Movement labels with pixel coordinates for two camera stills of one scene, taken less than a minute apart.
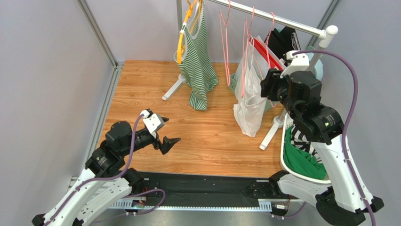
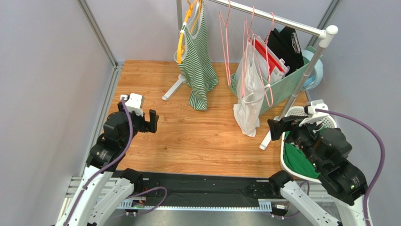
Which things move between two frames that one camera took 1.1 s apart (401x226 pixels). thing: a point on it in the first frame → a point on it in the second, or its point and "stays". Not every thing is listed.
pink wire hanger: [224, 28] stays
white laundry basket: [288, 122] stays
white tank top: [250, 102] stays
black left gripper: [167, 143] → [153, 120]
